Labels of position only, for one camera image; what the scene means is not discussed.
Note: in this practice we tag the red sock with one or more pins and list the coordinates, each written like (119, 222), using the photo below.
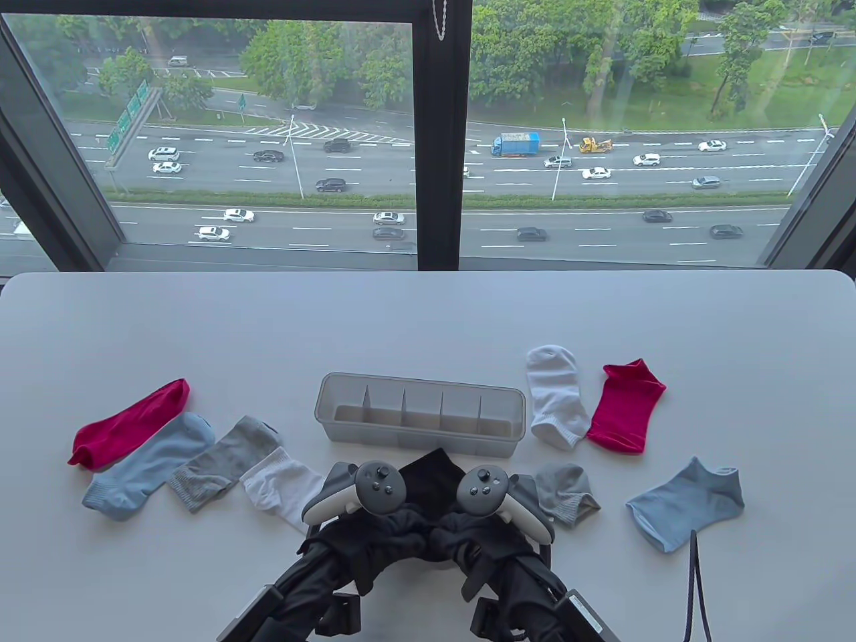
(628, 404)
(127, 424)

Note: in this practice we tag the grey hand controller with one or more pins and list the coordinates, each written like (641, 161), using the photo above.
(380, 488)
(483, 490)

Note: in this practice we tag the white street lamp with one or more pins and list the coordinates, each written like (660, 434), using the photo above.
(558, 167)
(806, 160)
(296, 160)

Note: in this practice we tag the white sock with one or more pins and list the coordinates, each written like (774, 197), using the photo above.
(281, 488)
(555, 394)

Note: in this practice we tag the green road sign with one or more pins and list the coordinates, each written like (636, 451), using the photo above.
(124, 124)

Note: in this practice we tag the black labelled wrist box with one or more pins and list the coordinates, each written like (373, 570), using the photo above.
(588, 615)
(251, 615)

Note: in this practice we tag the black sock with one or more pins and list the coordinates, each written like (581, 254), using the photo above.
(431, 478)

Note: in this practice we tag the grey divided storage box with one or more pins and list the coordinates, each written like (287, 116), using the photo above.
(421, 411)

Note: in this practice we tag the grey sock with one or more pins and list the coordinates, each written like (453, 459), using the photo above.
(565, 491)
(217, 461)

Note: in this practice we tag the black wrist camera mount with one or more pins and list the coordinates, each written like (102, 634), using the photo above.
(338, 615)
(488, 618)

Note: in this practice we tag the light blue sock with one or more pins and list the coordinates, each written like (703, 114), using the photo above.
(689, 505)
(147, 461)

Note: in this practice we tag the person's right hand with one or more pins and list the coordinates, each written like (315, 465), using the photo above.
(488, 548)

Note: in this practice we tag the person's left hand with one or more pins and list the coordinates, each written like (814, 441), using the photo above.
(374, 548)

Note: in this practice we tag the black window frame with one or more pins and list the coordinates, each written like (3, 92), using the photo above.
(438, 134)

